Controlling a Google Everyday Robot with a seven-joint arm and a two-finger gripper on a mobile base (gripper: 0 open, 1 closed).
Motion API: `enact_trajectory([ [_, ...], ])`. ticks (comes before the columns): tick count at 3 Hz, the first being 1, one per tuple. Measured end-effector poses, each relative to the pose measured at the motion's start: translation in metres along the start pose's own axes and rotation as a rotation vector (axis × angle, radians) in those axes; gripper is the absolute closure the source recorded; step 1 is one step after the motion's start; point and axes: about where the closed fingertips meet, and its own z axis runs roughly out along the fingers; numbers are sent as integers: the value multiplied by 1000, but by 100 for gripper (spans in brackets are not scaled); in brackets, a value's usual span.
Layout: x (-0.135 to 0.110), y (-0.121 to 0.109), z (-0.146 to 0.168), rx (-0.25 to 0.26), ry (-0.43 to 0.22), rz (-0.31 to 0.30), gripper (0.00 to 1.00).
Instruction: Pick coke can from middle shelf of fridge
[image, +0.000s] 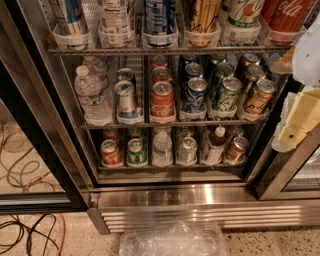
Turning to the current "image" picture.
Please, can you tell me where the bottom clear water bottle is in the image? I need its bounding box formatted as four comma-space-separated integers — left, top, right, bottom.
152, 131, 173, 167

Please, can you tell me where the top golden bottle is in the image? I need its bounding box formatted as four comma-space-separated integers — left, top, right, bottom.
182, 0, 222, 47

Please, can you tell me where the red coke can front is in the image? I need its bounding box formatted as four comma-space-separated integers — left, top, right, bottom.
151, 81, 174, 118

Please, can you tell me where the front brown soda can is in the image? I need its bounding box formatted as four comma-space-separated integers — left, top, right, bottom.
244, 79, 276, 115

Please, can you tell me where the glass fridge door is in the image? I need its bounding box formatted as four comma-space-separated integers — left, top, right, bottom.
0, 0, 91, 214
256, 124, 320, 200

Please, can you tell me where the green soda can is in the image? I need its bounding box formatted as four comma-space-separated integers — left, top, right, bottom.
212, 77, 242, 112
210, 62, 235, 86
206, 53, 227, 70
127, 138, 146, 165

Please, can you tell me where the top white label bottle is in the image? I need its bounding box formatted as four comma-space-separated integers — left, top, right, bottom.
97, 0, 135, 47

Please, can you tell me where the brown soda can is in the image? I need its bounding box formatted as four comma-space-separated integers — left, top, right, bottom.
241, 65, 266, 90
237, 53, 261, 72
244, 79, 276, 115
224, 136, 249, 163

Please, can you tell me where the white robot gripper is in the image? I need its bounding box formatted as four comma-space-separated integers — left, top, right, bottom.
270, 14, 320, 148

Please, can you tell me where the bottom tea bottle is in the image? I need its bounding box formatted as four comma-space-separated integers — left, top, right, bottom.
200, 126, 226, 165

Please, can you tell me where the wire fridge shelf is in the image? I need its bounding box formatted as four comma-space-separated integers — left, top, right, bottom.
49, 46, 292, 56
80, 119, 266, 130

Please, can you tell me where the rear clear water bottle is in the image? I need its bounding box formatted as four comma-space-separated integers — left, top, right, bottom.
83, 56, 109, 89

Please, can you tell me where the top red coke bottle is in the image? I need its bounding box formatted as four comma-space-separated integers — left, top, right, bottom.
261, 0, 318, 45

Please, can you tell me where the rear red bull can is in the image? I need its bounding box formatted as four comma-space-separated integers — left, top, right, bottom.
116, 68, 135, 83

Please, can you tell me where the upper wire fridge shelf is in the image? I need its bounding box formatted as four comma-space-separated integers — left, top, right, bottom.
49, 46, 292, 56

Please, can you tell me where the top blue white bottle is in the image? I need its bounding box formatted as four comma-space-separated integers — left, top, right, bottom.
49, 0, 88, 50

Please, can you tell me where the red coke can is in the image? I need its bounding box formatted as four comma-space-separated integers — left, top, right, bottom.
151, 55, 169, 68
151, 66, 172, 84
151, 81, 174, 118

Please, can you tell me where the orange floor cable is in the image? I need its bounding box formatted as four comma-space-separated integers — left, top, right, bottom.
55, 213, 67, 256

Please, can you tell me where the bottom silver soda can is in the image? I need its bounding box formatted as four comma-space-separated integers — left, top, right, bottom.
177, 137, 197, 165

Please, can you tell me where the left glass fridge door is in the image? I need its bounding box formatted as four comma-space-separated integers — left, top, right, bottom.
0, 0, 91, 214

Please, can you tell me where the middle wire fridge shelf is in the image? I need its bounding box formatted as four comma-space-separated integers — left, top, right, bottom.
80, 119, 266, 130

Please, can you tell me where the front blue pepsi can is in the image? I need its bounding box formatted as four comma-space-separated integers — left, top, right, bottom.
182, 77, 208, 113

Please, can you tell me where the bottom red soda can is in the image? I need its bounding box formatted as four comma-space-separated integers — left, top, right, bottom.
100, 139, 122, 166

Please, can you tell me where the clear plastic bin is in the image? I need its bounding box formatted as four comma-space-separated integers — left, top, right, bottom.
119, 221, 228, 256

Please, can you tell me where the top green white bottle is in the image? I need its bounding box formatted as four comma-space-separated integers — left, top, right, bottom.
227, 0, 265, 28

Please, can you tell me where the blue pepsi can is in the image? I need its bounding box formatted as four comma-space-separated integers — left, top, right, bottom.
179, 55, 199, 69
182, 77, 208, 113
182, 63, 203, 82

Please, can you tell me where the front green soda can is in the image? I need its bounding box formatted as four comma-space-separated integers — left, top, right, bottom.
212, 77, 242, 112

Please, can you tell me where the red bull can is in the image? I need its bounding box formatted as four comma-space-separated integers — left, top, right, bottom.
116, 68, 135, 83
115, 80, 136, 119

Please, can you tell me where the black floor cable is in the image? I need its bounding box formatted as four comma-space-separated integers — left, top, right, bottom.
0, 213, 60, 256

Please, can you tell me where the right glass fridge door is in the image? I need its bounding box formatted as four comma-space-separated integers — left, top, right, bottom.
256, 124, 320, 200

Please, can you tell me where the bottom brown soda can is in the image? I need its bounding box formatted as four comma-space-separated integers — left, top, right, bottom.
224, 136, 249, 163

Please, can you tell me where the clear water bottle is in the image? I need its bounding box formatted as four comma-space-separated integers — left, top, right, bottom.
74, 65, 112, 126
152, 131, 173, 167
83, 56, 109, 89

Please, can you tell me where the front clear water bottle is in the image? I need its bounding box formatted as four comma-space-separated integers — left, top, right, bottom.
74, 65, 112, 126

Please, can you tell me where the bottom green soda can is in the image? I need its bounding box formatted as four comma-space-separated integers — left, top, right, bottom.
127, 138, 146, 165

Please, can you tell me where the front red bull can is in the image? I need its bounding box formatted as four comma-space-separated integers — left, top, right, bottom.
115, 80, 136, 119

